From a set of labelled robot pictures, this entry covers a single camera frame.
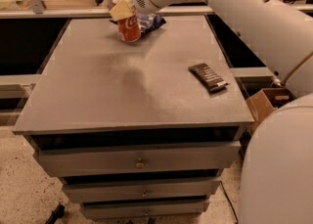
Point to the bottom grey drawer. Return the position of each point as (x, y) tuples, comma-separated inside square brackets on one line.
[(143, 209)]

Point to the top grey drawer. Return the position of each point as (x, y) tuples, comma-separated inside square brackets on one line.
[(136, 159)]

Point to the black snack bar wrapper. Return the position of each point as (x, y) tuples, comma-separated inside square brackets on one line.
[(208, 77)]

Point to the open cardboard box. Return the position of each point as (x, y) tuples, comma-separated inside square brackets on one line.
[(266, 101)]

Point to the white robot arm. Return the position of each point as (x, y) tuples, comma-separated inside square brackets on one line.
[(277, 175)]

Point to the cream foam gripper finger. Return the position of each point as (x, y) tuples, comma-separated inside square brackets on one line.
[(122, 9)]

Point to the grey drawer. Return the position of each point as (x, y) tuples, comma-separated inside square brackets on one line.
[(143, 209), (141, 190), (136, 159)]

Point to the middle grey drawer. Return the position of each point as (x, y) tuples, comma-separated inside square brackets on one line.
[(141, 190)]

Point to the black object on floor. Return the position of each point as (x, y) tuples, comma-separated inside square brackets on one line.
[(57, 213)]

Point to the blue chip bag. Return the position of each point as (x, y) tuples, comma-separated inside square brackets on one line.
[(139, 24)]

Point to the red Coca-Cola can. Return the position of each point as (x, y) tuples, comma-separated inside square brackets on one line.
[(123, 13)]

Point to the grey drawer cabinet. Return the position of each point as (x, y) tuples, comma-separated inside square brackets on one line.
[(98, 91)]

